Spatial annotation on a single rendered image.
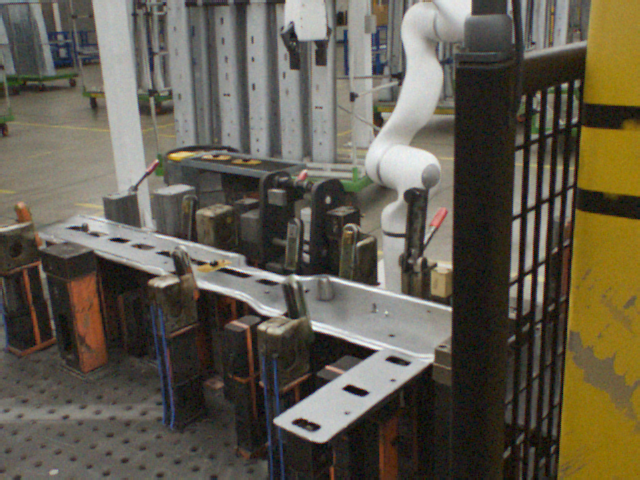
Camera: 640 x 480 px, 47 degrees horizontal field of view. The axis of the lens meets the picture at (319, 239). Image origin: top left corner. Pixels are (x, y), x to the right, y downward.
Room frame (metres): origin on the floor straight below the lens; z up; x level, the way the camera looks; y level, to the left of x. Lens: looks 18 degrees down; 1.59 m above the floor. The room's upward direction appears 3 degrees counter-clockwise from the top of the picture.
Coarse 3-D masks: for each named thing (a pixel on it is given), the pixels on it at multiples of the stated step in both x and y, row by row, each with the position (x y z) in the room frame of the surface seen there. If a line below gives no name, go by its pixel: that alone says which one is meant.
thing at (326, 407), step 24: (384, 360) 1.12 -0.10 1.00; (408, 360) 1.12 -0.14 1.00; (336, 384) 1.05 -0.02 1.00; (360, 384) 1.04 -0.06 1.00; (384, 384) 1.04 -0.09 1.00; (408, 384) 1.05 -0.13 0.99; (312, 408) 0.98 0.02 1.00; (336, 408) 0.97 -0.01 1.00; (360, 408) 0.97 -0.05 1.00; (312, 432) 0.91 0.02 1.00; (336, 432) 0.91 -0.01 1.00
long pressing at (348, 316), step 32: (64, 224) 2.05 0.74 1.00; (96, 224) 2.03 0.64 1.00; (128, 256) 1.73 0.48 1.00; (160, 256) 1.72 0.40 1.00; (192, 256) 1.71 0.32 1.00; (224, 256) 1.70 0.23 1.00; (224, 288) 1.49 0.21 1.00; (256, 288) 1.48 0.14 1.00; (352, 288) 1.45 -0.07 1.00; (384, 288) 1.43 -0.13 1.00; (320, 320) 1.30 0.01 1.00; (352, 320) 1.29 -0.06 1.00; (384, 320) 1.28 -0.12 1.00; (416, 320) 1.28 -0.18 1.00; (448, 320) 1.27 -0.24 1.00; (416, 352) 1.14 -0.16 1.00
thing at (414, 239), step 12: (408, 192) 1.42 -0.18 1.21; (420, 192) 1.44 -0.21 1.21; (408, 204) 1.45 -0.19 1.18; (420, 204) 1.43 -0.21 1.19; (408, 216) 1.44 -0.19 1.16; (420, 216) 1.43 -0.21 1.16; (408, 228) 1.44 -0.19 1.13; (420, 228) 1.42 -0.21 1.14; (408, 240) 1.44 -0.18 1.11; (420, 240) 1.42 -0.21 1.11; (408, 252) 1.44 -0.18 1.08; (420, 252) 1.42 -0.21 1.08; (408, 264) 1.44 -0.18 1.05
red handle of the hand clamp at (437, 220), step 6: (438, 210) 1.52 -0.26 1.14; (444, 210) 1.51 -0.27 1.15; (438, 216) 1.50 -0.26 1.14; (444, 216) 1.51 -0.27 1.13; (432, 222) 1.49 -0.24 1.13; (438, 222) 1.49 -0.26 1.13; (432, 228) 1.48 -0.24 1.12; (438, 228) 1.49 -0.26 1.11; (426, 234) 1.47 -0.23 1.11; (432, 234) 1.48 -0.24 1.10; (426, 240) 1.46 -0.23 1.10; (426, 246) 1.46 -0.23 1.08; (414, 252) 1.44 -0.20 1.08; (414, 258) 1.43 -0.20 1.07
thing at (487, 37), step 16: (480, 0) 0.47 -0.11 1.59; (496, 0) 0.47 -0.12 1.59; (512, 0) 0.47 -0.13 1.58; (480, 16) 0.47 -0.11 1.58; (496, 16) 0.47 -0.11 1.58; (512, 16) 0.47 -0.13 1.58; (464, 32) 0.48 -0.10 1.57; (480, 32) 0.47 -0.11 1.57; (496, 32) 0.47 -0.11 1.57; (464, 48) 0.47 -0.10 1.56; (480, 48) 0.47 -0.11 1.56; (496, 48) 0.47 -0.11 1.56; (512, 48) 0.48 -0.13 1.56; (512, 112) 0.47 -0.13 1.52
